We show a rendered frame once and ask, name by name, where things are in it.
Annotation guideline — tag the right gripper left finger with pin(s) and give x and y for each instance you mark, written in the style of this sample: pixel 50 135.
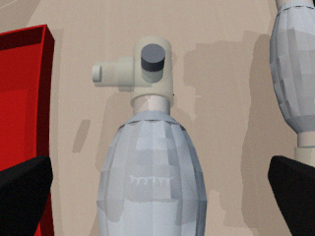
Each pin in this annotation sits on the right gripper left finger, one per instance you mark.
pixel 24 189

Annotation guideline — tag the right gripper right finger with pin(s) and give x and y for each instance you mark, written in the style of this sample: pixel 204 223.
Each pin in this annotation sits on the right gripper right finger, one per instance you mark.
pixel 293 185

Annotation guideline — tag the red tray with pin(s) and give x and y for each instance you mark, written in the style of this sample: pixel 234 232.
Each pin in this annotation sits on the red tray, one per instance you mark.
pixel 25 101

